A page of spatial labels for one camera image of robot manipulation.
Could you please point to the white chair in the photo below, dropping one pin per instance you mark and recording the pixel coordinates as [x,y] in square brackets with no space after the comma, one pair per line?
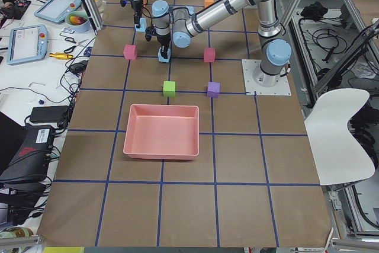
[338,156]

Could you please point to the teach pendant far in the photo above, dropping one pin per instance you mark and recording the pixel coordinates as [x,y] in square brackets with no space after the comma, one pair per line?
[57,10]

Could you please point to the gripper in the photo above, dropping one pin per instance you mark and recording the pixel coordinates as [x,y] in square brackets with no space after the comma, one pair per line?
[136,6]
[163,40]

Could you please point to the black power adapter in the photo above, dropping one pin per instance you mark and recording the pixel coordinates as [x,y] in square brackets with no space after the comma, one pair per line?
[51,114]

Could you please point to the pink block left far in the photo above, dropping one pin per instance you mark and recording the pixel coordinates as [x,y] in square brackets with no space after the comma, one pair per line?
[130,52]

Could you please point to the scissors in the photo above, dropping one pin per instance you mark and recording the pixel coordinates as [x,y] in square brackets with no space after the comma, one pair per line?
[75,44]

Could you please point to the teach pendant near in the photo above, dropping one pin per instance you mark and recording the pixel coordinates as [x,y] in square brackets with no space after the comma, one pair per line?
[27,44]

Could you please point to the pink block near base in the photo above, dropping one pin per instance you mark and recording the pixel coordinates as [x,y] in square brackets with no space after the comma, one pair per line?
[209,55]

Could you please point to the green block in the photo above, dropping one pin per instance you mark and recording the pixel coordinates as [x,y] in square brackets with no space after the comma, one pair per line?
[169,88]

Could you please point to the pink plastic tray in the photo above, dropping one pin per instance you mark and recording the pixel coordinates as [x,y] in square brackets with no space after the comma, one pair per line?
[163,132]

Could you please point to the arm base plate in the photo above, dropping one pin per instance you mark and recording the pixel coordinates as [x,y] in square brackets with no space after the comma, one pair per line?
[258,83]

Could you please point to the purple block near pink tray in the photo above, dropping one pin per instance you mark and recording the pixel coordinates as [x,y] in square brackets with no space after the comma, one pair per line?
[213,89]

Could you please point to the blue bowl with fruit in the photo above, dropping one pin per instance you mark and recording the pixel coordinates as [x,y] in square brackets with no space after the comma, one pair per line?
[78,21]

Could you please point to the orange block near base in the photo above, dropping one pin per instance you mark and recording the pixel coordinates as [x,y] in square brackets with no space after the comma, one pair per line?
[207,3]

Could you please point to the light blue block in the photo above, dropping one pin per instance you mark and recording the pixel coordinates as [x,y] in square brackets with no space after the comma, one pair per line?
[164,55]
[141,26]

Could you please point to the teach pendant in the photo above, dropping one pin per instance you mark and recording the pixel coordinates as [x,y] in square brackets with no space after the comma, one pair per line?
[57,10]
[27,44]

